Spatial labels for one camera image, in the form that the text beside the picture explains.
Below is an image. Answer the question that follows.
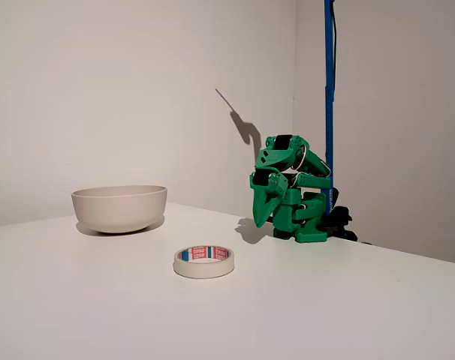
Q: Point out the white masking tape roll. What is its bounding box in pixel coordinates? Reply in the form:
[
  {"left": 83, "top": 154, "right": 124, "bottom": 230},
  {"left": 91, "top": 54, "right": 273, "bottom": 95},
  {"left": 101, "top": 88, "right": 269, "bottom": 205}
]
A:
[{"left": 172, "top": 245, "right": 236, "bottom": 280}]

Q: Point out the blue upright pole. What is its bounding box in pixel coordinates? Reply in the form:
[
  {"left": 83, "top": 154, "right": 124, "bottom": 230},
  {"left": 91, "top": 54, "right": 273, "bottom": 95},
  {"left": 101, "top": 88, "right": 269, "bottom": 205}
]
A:
[{"left": 323, "top": 0, "right": 336, "bottom": 218}]

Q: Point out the black table clamp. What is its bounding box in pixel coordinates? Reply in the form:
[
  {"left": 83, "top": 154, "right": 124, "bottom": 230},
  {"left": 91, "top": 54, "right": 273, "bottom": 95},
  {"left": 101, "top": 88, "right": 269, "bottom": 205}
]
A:
[{"left": 320, "top": 186, "right": 359, "bottom": 243}]

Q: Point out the black cable on pole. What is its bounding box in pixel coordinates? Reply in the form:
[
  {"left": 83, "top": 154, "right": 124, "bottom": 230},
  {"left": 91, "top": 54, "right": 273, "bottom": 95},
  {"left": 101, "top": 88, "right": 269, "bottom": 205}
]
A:
[{"left": 330, "top": 0, "right": 340, "bottom": 191}]

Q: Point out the beige round bowl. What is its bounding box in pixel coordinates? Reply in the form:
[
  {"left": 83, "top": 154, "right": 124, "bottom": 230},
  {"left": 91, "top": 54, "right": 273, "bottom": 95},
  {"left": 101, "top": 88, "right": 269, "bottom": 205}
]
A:
[{"left": 71, "top": 184, "right": 169, "bottom": 235}]

